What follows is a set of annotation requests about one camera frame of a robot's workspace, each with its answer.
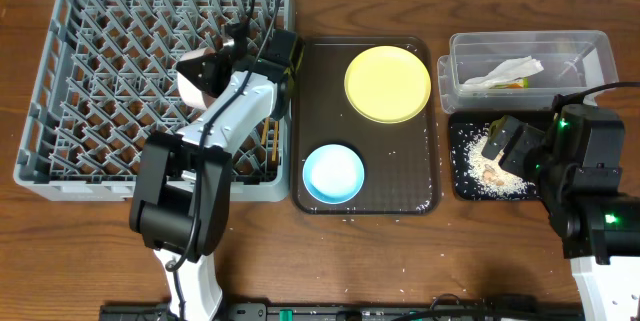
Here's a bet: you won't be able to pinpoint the white bowl with residue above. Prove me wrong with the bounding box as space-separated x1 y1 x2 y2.
176 47 220 110

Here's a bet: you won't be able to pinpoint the green snack wrapper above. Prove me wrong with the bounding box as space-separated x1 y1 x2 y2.
494 77 529 89

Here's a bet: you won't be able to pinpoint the wooden chopstick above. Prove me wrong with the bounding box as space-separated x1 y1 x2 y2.
271 121 279 167
261 117 270 146

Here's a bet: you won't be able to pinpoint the white napkin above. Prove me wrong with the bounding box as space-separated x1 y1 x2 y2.
461 56 544 91

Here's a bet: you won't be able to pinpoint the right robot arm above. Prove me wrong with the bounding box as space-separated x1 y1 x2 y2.
482 104 639 320

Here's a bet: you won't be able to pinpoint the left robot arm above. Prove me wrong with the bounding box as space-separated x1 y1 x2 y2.
129 29 304 320

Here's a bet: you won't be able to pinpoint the black waste tray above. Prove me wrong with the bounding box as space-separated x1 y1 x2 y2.
448 111 553 201

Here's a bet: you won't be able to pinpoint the clear plastic waste bin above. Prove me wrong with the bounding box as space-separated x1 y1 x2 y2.
437 30 619 114

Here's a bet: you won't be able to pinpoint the rice and nut scraps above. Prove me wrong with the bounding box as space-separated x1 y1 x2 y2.
450 123 536 201

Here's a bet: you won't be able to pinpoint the grey plastic dish rack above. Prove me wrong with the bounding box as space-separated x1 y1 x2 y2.
13 0 294 201

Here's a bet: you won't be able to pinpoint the yellow round plate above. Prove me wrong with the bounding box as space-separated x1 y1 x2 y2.
344 46 432 124

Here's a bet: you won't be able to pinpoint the light blue bowl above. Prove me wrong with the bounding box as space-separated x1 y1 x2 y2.
302 144 365 205

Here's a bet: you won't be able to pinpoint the dark brown serving tray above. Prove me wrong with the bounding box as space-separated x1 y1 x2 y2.
291 36 440 215

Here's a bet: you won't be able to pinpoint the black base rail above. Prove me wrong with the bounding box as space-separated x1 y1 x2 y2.
97 295 586 321

